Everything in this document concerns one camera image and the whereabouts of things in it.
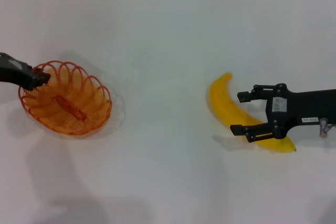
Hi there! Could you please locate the yellow banana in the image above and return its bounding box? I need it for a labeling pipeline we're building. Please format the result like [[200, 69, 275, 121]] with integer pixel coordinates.
[[208, 72, 297, 153]]

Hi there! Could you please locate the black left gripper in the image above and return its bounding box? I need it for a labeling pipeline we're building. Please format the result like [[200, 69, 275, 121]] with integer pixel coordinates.
[[0, 52, 51, 91]]

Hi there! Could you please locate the orange wire basket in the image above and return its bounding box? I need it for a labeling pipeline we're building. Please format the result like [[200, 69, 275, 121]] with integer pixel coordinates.
[[18, 60, 113, 137]]

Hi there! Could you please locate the silver right wrist connector plug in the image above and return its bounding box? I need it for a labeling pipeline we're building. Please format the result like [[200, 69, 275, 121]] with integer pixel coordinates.
[[319, 118, 336, 138]]

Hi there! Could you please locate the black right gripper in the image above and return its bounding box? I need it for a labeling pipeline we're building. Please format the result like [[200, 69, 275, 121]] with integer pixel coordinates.
[[229, 83, 336, 143]]

